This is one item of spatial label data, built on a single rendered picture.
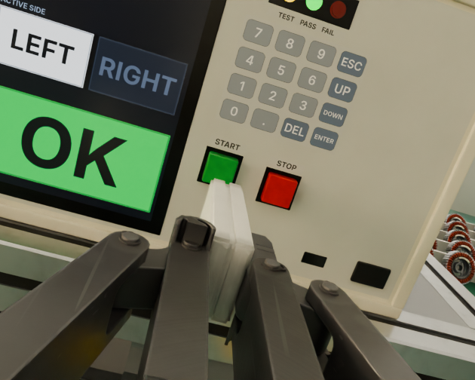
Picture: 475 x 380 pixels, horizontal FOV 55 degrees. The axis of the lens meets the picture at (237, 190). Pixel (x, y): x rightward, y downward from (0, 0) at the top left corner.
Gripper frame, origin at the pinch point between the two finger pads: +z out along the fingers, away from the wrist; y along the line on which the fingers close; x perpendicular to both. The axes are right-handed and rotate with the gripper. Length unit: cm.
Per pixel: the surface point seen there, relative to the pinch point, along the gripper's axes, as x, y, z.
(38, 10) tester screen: 6.1, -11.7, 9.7
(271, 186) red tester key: 0.4, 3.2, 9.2
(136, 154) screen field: -0.1, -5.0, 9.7
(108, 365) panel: -25.2, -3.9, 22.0
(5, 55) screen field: 3.3, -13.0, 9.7
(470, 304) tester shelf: -6.4, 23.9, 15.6
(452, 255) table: -34, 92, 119
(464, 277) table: -39, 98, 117
